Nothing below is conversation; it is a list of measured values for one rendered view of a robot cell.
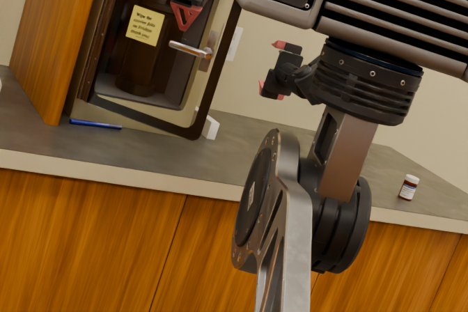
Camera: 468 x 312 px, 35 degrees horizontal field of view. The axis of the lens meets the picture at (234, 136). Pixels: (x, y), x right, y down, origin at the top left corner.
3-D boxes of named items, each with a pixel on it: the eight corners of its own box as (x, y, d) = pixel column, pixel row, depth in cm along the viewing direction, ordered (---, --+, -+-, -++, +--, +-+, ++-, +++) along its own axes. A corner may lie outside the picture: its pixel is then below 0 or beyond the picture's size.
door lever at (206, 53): (172, 47, 173) (175, 36, 173) (210, 60, 173) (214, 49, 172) (166, 48, 168) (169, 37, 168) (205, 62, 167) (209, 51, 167)
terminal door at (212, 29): (80, 99, 180) (127, -64, 171) (198, 143, 177) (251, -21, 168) (79, 100, 180) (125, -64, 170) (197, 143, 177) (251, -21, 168)
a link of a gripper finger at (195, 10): (164, 30, 163) (171, -7, 157) (175, 15, 169) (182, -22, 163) (193, 40, 162) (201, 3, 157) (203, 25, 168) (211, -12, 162)
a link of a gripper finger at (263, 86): (278, 65, 188) (296, 76, 180) (269, 91, 190) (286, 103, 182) (255, 59, 185) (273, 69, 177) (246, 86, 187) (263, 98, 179)
